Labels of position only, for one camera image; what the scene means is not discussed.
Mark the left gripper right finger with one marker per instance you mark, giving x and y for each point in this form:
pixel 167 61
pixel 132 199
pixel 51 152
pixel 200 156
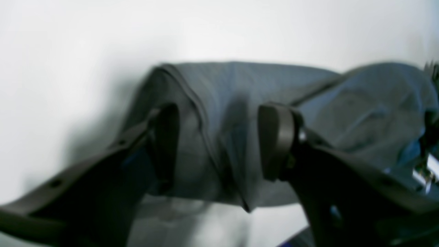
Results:
pixel 347 202

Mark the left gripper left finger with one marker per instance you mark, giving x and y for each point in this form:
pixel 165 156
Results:
pixel 93 203

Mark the grey T-shirt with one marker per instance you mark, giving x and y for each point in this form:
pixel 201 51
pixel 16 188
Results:
pixel 375 113

